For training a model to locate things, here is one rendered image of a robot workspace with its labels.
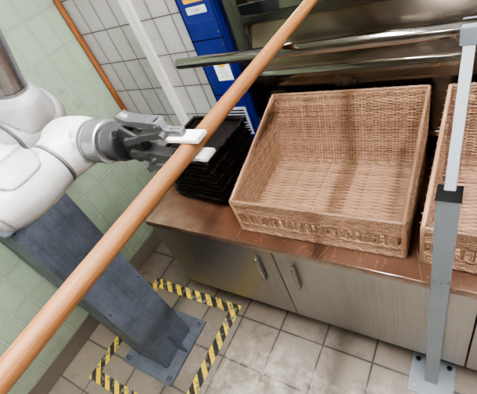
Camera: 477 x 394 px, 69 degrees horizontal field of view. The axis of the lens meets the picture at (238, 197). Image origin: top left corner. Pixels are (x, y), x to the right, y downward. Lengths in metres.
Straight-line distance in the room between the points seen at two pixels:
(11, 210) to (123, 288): 0.79
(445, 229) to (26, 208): 0.80
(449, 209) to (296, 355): 1.05
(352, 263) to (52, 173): 0.82
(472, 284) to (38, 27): 1.86
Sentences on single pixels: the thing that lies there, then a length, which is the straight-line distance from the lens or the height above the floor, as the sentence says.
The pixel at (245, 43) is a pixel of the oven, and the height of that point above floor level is 1.05.
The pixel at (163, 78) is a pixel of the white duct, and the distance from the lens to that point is 1.71.
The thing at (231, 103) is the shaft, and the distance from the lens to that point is 0.66.
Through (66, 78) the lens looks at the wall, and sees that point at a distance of 1.91.
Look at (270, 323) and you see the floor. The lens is 1.72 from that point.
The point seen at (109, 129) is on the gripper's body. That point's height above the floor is 1.23.
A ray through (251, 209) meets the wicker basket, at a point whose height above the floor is 0.71.
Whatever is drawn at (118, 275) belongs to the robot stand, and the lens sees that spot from 1.42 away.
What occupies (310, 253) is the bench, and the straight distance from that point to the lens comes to 1.14.
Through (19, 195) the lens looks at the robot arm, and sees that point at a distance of 0.74.
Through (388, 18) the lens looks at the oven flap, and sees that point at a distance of 1.23.
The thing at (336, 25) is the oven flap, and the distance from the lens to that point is 1.27.
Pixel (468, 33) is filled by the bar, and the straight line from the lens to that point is 0.80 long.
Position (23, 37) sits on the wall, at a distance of 1.85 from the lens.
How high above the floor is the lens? 1.49
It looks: 40 degrees down
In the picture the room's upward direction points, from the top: 25 degrees counter-clockwise
